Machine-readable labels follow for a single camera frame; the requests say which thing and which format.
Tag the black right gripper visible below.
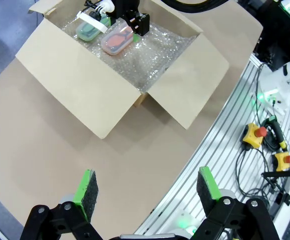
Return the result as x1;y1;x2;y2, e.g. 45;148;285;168
111;0;151;43

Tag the black corrugated cable hose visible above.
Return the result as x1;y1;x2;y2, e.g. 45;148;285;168
161;0;233;13

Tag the black metal bar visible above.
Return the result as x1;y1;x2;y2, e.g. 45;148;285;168
261;169;290;179

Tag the clear bubble wrap sheet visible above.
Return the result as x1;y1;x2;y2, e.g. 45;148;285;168
59;11;201;95

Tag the red translucent glasses case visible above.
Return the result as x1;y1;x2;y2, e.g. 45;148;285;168
100;24;136;56

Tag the open brown cardboard box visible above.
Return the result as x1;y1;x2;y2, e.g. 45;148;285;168
14;0;230;140

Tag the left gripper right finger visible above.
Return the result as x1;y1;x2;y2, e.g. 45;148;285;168
189;166;286;240

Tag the green translucent glasses case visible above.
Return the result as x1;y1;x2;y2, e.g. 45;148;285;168
75;16;111;43

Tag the black cable bundle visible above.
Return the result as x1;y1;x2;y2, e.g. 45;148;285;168
235;62;290;207

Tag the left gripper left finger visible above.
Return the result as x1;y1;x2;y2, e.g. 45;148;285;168
19;169;103;240

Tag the aluminium profile frame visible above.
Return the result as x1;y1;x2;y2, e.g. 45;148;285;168
134;52;290;240

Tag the black robot base housing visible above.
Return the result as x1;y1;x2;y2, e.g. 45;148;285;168
252;0;290;73

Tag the yellow emergency stop button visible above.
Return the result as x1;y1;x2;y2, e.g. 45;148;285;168
274;151;290;173
242;122;269;149

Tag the black green enabling handle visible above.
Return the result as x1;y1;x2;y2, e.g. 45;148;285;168
261;115;290;151

